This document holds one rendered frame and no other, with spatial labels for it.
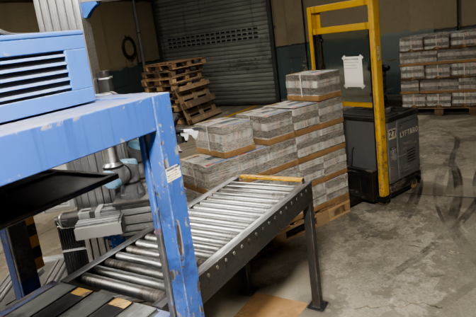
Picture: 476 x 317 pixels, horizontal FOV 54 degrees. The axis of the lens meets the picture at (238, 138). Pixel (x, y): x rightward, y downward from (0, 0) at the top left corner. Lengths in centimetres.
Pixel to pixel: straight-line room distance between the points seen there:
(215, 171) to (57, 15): 142
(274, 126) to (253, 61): 750
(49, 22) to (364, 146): 298
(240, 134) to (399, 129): 174
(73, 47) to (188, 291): 79
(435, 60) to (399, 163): 369
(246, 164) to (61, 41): 231
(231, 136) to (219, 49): 818
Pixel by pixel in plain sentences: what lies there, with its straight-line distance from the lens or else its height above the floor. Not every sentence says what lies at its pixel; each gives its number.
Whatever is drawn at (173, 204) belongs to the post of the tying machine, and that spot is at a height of 123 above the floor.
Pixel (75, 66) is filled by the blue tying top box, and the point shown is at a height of 165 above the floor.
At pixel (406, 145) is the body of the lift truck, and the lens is 467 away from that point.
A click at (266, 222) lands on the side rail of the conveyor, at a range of 228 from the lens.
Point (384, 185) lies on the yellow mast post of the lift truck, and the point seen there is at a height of 21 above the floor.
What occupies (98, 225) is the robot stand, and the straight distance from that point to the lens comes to 281.
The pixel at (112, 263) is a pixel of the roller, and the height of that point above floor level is 79.
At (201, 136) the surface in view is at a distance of 352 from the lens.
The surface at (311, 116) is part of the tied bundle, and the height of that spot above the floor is 96.
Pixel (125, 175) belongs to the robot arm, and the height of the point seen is 99.
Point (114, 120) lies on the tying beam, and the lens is 119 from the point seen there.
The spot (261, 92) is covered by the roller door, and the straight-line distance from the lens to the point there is 1098.
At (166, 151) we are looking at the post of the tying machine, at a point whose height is 139.
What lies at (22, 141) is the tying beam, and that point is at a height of 153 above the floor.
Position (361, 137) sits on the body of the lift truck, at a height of 58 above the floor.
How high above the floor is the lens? 168
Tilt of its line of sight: 13 degrees down
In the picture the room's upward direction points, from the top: 7 degrees counter-clockwise
